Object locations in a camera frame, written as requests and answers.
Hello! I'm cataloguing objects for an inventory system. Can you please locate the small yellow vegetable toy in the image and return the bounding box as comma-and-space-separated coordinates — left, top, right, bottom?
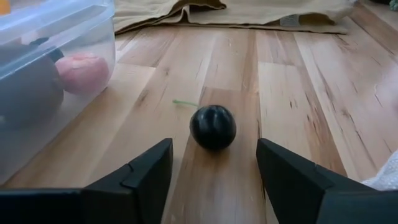
0, 0, 12, 16

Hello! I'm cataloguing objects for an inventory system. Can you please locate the brown kiwi toy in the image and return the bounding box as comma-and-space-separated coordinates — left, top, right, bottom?
0, 42, 65, 125

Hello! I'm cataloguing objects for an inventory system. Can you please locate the clear plastic tupperware container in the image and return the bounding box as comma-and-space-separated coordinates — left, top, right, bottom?
0, 0, 116, 184

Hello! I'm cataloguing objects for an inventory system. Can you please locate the black round fruit green stem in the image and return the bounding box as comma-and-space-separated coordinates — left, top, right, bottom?
172, 99, 237, 152

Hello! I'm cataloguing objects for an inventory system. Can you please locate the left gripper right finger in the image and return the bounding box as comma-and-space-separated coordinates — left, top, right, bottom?
256, 138, 361, 224

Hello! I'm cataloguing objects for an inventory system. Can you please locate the white checked dish towel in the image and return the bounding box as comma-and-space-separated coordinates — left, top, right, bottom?
360, 151, 398, 192

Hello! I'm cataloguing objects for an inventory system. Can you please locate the pink peach toy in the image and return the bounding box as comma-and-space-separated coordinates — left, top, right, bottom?
55, 52, 110, 96

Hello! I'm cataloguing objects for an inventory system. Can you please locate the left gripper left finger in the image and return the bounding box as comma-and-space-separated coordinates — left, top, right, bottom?
81, 138, 174, 224

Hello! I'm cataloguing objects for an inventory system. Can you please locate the tan burlap cloth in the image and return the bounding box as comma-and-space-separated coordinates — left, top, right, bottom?
113, 0, 357, 35

